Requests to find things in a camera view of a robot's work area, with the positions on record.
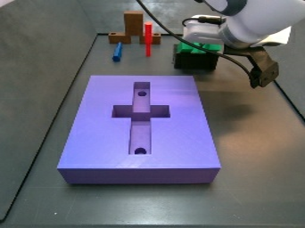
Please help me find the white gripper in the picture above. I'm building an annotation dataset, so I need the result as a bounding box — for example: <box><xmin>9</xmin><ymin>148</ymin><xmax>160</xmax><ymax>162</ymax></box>
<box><xmin>182</xmin><ymin>14</ymin><xmax>230</xmax><ymax>45</ymax></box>

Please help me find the green U-shaped block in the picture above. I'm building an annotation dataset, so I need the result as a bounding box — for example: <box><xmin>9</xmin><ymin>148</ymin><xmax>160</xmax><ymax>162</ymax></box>
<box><xmin>175</xmin><ymin>42</ymin><xmax>223</xmax><ymax>55</ymax></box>

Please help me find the purple board with cross slot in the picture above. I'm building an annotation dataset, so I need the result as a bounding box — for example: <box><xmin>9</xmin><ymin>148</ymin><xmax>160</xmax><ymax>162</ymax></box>
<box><xmin>57</xmin><ymin>76</ymin><xmax>220</xmax><ymax>184</ymax></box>

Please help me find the red cylindrical peg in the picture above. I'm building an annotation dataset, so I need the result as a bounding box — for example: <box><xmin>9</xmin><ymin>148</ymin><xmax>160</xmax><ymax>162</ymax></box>
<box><xmin>144</xmin><ymin>21</ymin><xmax>152</xmax><ymax>57</ymax></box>

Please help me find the brown T-shaped block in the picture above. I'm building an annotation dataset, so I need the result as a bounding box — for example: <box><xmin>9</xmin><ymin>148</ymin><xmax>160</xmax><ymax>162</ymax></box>
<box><xmin>107</xmin><ymin>11</ymin><xmax>162</xmax><ymax>45</ymax></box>

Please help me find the small blue peg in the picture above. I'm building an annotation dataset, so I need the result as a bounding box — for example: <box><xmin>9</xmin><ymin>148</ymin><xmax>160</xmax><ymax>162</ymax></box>
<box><xmin>112</xmin><ymin>42</ymin><xmax>123</xmax><ymax>62</ymax></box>

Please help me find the black angle bracket fixture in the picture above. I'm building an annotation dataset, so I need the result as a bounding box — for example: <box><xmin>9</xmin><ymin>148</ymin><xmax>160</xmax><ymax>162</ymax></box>
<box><xmin>172</xmin><ymin>45</ymin><xmax>218</xmax><ymax>70</ymax></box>

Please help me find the black cable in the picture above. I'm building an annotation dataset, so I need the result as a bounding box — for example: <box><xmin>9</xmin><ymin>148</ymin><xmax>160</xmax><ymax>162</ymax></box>
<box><xmin>135</xmin><ymin>0</ymin><xmax>255</xmax><ymax>79</ymax></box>

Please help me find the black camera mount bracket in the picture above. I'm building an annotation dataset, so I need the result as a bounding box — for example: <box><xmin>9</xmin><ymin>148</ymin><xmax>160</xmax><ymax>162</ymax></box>
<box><xmin>223</xmin><ymin>46</ymin><xmax>278</xmax><ymax>88</ymax></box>

